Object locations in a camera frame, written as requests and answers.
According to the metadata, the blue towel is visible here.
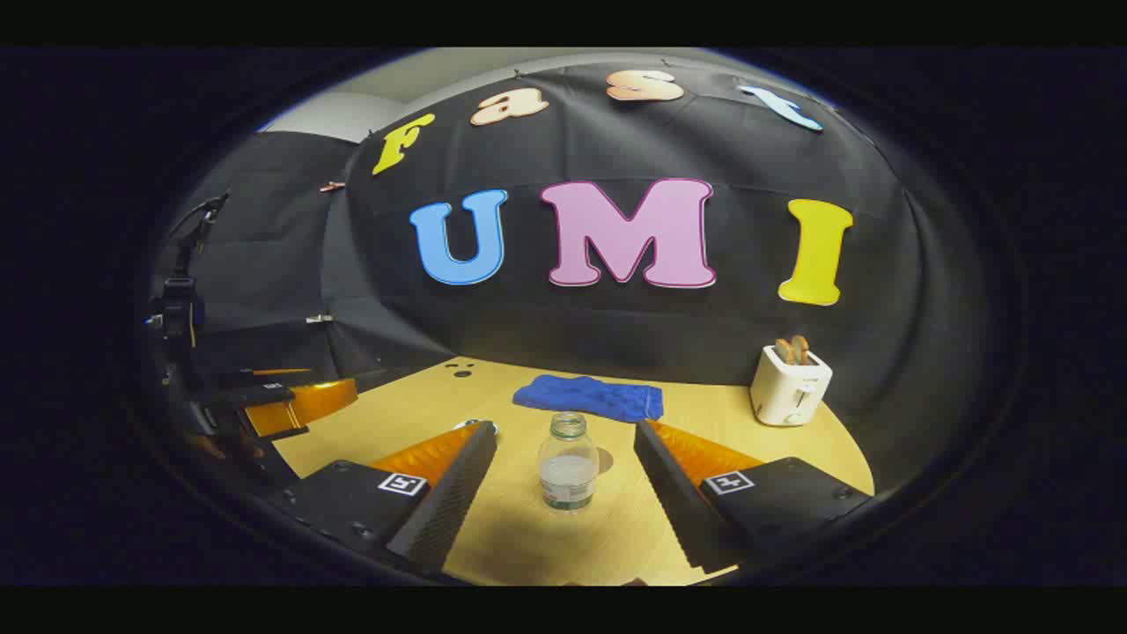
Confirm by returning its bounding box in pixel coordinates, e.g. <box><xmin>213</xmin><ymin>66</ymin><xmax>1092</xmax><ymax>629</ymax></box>
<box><xmin>512</xmin><ymin>374</ymin><xmax>665</xmax><ymax>424</ymax></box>

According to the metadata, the clear plastic water bottle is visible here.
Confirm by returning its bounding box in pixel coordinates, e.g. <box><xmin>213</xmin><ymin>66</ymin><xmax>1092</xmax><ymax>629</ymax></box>
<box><xmin>538</xmin><ymin>411</ymin><xmax>600</xmax><ymax>513</ymax></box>

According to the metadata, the black stand with device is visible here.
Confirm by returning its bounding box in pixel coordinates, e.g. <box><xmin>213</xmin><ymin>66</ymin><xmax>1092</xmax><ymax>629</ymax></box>
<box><xmin>145</xmin><ymin>189</ymin><xmax>232</xmax><ymax>371</ymax></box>

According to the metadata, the white toaster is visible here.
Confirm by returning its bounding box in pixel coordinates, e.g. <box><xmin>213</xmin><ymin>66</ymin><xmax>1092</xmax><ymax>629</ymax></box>
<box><xmin>750</xmin><ymin>345</ymin><xmax>834</xmax><ymax>428</ymax></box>

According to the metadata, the black backdrop cloth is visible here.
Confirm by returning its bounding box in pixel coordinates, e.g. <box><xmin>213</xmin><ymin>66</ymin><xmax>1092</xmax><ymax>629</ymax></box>
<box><xmin>154</xmin><ymin>57</ymin><xmax>969</xmax><ymax>492</ymax></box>

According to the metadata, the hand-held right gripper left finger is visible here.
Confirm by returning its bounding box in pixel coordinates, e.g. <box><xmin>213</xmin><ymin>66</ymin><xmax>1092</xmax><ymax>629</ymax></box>
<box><xmin>269</xmin><ymin>421</ymin><xmax>498</xmax><ymax>575</ymax></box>

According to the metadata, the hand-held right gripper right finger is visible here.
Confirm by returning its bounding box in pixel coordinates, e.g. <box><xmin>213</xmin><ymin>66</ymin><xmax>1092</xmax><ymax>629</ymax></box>
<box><xmin>634</xmin><ymin>419</ymin><xmax>874</xmax><ymax>575</ymax></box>

